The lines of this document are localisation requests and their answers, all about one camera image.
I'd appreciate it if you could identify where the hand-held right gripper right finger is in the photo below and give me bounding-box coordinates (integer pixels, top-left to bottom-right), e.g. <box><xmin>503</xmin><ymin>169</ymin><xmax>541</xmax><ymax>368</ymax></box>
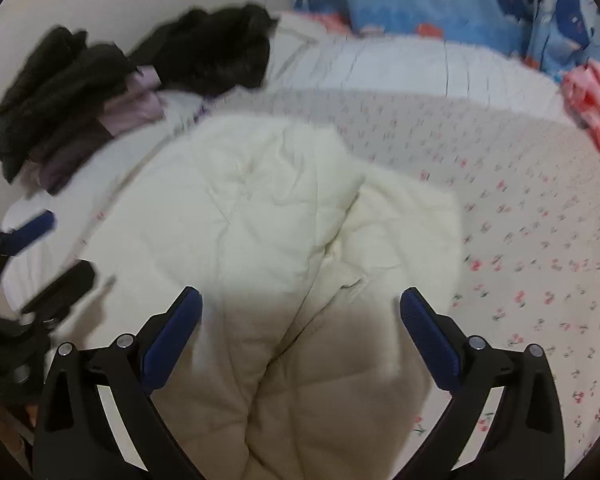
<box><xmin>395</xmin><ymin>287</ymin><xmax>566</xmax><ymax>480</ymax></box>

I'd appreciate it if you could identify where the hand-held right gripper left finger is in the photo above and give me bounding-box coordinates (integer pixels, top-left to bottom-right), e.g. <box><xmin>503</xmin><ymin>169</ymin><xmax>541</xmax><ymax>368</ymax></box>
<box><xmin>32</xmin><ymin>286</ymin><xmax>203</xmax><ymax>480</ymax></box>

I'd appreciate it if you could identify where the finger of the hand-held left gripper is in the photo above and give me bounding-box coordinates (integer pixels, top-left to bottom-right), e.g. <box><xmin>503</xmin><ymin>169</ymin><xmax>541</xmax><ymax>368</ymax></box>
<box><xmin>0</xmin><ymin>211</ymin><xmax>56</xmax><ymax>311</ymax></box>
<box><xmin>20</xmin><ymin>262</ymin><xmax>96</xmax><ymax>323</ymax></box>

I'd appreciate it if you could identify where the cream puffer jacket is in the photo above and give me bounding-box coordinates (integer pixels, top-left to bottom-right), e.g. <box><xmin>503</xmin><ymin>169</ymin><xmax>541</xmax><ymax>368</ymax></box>
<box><xmin>77</xmin><ymin>115</ymin><xmax>463</xmax><ymax>480</ymax></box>

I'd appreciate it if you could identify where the grey purple cloth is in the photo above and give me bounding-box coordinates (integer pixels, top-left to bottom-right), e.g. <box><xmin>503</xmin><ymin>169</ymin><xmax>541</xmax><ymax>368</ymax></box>
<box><xmin>25</xmin><ymin>125</ymin><xmax>116</xmax><ymax>196</ymax></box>

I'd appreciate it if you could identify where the black garment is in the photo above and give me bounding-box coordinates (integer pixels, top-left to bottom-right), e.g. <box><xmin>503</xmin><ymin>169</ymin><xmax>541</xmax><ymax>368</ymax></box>
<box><xmin>130</xmin><ymin>4</ymin><xmax>281</xmax><ymax>98</ymax></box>
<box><xmin>0</xmin><ymin>27</ymin><xmax>141</xmax><ymax>183</ymax></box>

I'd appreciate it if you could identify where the light purple cloth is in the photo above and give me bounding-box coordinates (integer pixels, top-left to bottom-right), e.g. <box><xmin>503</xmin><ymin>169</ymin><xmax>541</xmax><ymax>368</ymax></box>
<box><xmin>95</xmin><ymin>65</ymin><xmax>166</xmax><ymax>136</ymax></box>

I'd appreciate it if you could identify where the white quilted blanket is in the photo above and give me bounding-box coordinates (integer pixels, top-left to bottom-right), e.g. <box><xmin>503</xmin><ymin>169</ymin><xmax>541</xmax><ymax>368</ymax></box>
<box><xmin>157</xmin><ymin>12</ymin><xmax>581</xmax><ymax>126</ymax></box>

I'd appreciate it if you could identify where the pink and white cloth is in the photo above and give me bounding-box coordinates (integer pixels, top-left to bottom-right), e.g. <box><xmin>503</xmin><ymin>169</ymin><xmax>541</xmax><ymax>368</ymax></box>
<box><xmin>560</xmin><ymin>60</ymin><xmax>600</xmax><ymax>163</ymax></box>

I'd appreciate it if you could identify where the pink striped cloth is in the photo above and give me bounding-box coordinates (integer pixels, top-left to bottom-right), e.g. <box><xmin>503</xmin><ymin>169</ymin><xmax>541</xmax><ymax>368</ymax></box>
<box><xmin>310</xmin><ymin>12</ymin><xmax>361</xmax><ymax>36</ymax></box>

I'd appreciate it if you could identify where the blue whale print quilt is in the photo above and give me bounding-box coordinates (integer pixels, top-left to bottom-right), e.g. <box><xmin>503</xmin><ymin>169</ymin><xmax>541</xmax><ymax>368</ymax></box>
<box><xmin>292</xmin><ymin>0</ymin><xmax>546</xmax><ymax>43</ymax></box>

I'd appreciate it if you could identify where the blue whale print pillow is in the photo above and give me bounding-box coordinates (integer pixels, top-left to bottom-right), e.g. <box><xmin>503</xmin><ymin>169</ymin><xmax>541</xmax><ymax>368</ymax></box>
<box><xmin>525</xmin><ymin>0</ymin><xmax>600</xmax><ymax>86</ymax></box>

